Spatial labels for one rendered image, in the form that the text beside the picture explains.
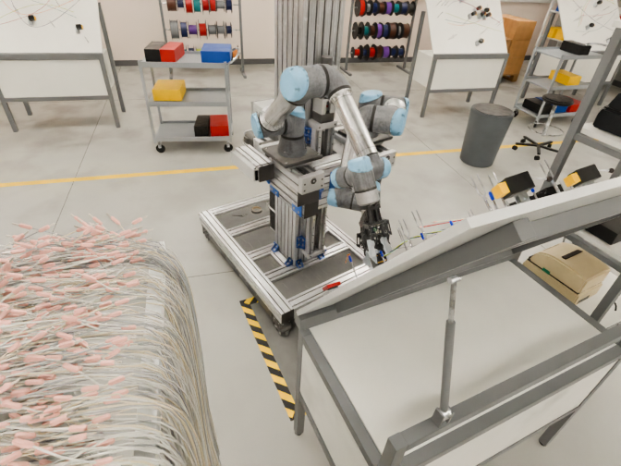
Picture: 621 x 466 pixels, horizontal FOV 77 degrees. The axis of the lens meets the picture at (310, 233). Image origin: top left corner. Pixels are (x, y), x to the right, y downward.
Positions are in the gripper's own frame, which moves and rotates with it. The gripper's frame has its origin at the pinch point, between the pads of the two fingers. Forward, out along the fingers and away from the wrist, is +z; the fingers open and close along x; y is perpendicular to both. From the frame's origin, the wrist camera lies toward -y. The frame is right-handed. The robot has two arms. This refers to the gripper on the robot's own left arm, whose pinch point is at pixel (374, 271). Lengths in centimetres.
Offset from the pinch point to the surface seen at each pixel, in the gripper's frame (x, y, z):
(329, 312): -18.1, 4.9, 15.4
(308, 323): -23.7, 10.9, 19.9
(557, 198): 70, 52, 1
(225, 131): -259, -104, -197
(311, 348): -20.8, 11.7, 29.1
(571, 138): 63, -54, -58
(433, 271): 41, 40, 9
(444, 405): 34, 21, 41
